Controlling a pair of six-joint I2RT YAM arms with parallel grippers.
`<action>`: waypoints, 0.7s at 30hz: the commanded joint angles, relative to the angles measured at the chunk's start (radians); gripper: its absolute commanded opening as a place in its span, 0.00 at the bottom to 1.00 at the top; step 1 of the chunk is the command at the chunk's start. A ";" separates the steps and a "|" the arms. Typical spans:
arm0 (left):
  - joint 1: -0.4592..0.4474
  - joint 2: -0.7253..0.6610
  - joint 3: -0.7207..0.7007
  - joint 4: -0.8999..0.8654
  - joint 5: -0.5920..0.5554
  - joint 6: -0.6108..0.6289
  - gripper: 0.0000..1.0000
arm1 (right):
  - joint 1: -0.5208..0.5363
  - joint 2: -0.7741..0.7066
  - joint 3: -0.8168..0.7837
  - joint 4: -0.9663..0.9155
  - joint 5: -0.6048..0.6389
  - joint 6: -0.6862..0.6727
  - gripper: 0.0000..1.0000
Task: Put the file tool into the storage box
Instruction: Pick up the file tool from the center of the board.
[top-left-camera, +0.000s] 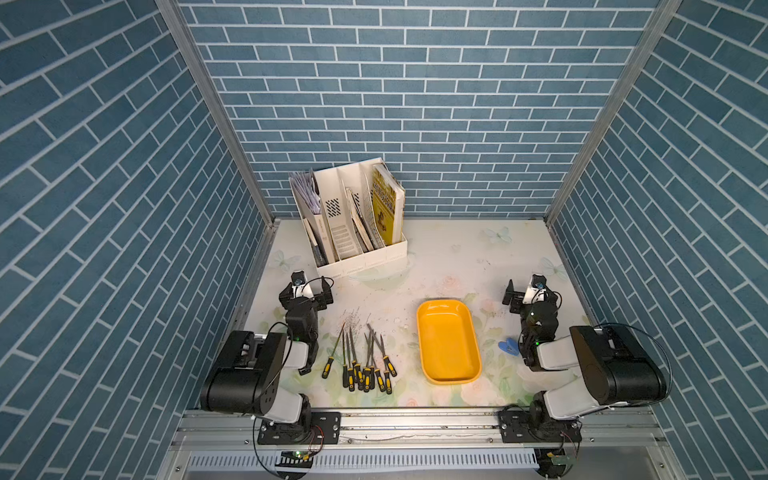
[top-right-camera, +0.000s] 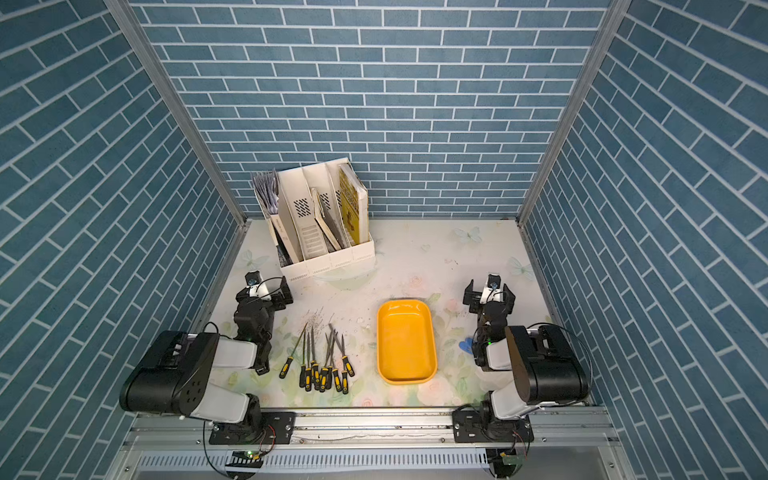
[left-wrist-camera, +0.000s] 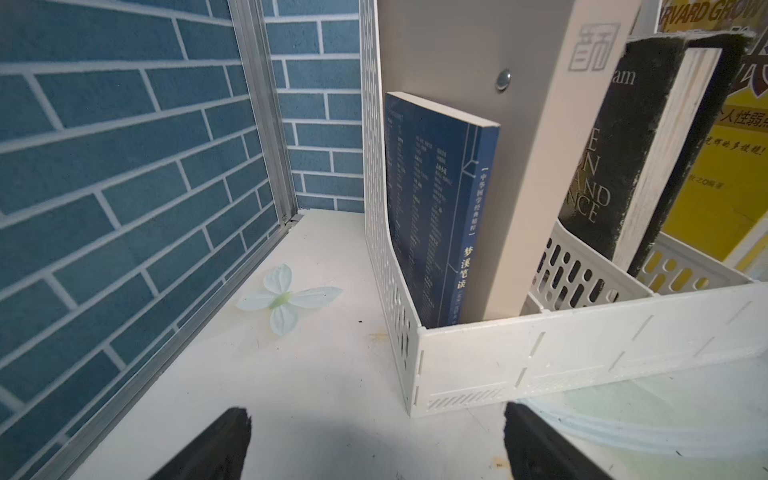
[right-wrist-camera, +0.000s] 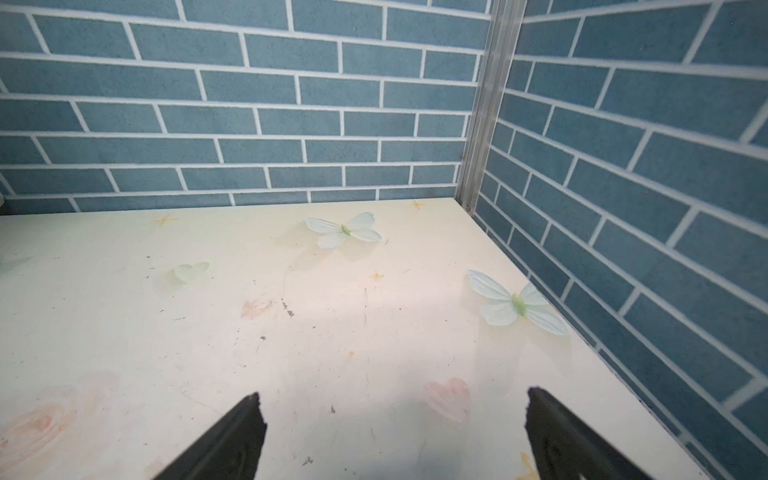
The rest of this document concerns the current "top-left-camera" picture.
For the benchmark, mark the white cable duct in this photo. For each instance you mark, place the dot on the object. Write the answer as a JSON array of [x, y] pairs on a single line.
[[370, 460]]

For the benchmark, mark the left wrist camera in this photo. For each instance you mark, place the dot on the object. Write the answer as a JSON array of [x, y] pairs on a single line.
[[298, 283]]

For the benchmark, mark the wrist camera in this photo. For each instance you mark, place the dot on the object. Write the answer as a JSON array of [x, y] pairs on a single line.
[[536, 291], [298, 283]]

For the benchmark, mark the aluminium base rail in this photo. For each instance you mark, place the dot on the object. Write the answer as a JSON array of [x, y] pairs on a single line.
[[441, 428]]

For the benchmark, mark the yellow book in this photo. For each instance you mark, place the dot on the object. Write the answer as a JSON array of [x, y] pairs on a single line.
[[388, 202]]

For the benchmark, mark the white file organizer rack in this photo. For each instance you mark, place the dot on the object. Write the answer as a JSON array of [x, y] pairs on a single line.
[[337, 249]]

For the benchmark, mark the file tool yellow black handle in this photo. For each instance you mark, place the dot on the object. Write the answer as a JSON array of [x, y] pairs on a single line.
[[331, 358]]

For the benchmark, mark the purple patterned booklet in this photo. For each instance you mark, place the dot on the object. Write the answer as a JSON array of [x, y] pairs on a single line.
[[304, 183]]

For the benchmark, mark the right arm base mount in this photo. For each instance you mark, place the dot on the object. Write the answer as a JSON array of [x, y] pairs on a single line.
[[518, 426]]

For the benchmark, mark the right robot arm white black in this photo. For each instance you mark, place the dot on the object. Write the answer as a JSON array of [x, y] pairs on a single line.
[[615, 370]]

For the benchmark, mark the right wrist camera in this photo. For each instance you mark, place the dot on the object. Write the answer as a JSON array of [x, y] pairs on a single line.
[[536, 291]]

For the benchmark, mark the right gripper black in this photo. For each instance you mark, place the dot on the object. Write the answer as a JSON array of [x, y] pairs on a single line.
[[516, 298]]

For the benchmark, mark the yellow plastic tray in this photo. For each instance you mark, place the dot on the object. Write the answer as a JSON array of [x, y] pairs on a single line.
[[449, 352]]

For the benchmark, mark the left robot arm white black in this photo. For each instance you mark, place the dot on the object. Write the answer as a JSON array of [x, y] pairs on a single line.
[[244, 378]]

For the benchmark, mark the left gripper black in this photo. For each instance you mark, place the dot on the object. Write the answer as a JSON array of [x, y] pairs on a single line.
[[306, 298]]

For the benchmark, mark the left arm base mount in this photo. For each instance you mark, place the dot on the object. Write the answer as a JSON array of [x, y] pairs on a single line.
[[313, 426]]

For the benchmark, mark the beige folder in rack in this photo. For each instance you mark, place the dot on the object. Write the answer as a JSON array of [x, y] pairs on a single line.
[[358, 222]]

